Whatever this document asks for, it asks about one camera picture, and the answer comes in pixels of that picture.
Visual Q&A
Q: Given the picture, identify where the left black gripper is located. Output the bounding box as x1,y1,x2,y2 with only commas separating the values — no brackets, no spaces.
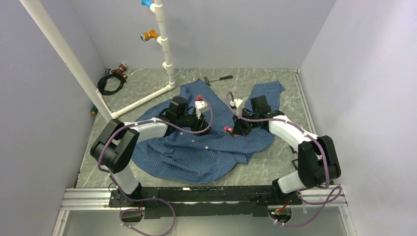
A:
177,109,213,137

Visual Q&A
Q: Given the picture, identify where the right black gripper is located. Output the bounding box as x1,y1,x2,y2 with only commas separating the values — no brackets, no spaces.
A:
232,109,259,137

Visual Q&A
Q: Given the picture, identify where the pink flower brooch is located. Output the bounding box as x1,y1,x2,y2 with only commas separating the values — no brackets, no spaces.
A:
224,126,237,138

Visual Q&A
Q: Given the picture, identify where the blue checkered shirt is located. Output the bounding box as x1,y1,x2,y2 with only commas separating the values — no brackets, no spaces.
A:
131,79,275,183

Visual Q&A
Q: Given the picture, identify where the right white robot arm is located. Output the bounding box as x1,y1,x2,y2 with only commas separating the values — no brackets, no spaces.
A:
228,95,341,204

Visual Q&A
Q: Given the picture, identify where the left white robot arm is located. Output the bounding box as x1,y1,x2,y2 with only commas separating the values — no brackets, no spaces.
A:
90,96,212,207

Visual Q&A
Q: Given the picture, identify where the green orange screwdriver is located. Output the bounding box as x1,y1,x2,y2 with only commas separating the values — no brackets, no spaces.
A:
90,105,98,115

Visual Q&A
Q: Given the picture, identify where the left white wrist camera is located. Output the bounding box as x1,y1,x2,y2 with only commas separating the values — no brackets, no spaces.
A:
194,100,209,119

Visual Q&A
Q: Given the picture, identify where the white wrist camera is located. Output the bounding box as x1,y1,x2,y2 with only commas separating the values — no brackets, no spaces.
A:
230,98,244,116
194,100,209,119

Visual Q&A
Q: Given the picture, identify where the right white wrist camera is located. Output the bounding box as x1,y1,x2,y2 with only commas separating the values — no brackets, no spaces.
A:
230,98,244,116

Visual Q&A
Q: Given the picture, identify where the black handled hammer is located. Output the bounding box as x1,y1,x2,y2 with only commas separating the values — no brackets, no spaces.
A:
204,75,233,86

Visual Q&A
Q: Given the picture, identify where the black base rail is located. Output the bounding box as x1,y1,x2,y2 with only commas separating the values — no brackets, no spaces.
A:
108,185,302,219

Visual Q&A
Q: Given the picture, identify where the orange hose nozzle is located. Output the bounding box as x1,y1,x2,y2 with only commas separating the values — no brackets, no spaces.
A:
140,29,159,42

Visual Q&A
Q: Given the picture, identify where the coiled black hose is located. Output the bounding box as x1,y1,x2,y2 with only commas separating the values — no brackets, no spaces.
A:
97,73,126,96

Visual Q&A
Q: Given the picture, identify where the white PVC pipe frame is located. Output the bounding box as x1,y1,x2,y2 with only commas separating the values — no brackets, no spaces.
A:
21,0,176,121

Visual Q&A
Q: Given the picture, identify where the blue hose nozzle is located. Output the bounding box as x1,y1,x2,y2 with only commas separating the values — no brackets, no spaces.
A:
141,0,153,8

